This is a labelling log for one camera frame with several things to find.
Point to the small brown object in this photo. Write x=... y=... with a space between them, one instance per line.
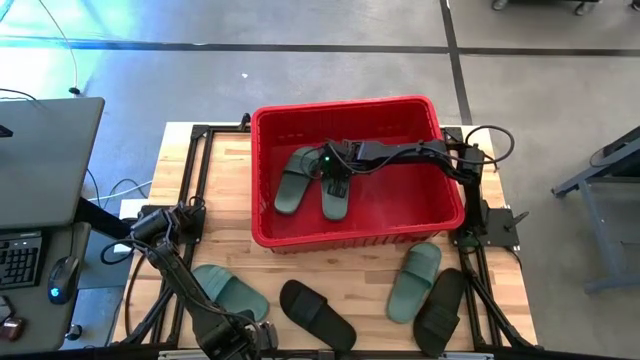
x=12 y=328

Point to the blue-grey metal cart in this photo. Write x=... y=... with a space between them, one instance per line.
x=592 y=222

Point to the black keyboard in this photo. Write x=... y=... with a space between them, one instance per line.
x=20 y=260

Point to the grey desk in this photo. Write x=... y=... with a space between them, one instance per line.
x=45 y=325

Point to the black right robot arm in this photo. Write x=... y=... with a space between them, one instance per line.
x=400 y=150

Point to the red plastic bin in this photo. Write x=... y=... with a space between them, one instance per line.
x=400 y=215

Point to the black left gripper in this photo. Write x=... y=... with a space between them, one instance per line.
x=225 y=340

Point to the black round desk foot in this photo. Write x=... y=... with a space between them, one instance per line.
x=74 y=332

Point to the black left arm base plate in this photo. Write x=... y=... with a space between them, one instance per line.
x=199 y=232

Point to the white power adapter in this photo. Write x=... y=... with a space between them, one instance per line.
x=129 y=209

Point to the black slide sandal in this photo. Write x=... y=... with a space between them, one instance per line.
x=320 y=317
x=440 y=315

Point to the black caster wheel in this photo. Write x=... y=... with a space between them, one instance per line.
x=499 y=5
x=582 y=7

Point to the black frame rail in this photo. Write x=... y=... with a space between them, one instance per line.
x=380 y=356

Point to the green slide sandal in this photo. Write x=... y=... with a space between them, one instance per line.
x=235 y=295
x=334 y=210
x=292 y=187
x=412 y=285

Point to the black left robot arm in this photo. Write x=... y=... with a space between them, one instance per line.
x=175 y=270

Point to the black desk base bar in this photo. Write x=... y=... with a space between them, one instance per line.
x=100 y=220

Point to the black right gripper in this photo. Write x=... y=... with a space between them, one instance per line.
x=347 y=157

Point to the black computer mouse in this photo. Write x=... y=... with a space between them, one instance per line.
x=62 y=277

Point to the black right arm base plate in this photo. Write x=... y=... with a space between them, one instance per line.
x=500 y=225

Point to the black aluminium frame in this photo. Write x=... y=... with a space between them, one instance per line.
x=199 y=132
x=452 y=134

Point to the silver rail bracket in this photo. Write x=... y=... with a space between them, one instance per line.
x=465 y=356
x=187 y=355

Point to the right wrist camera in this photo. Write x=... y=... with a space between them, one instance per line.
x=326 y=161

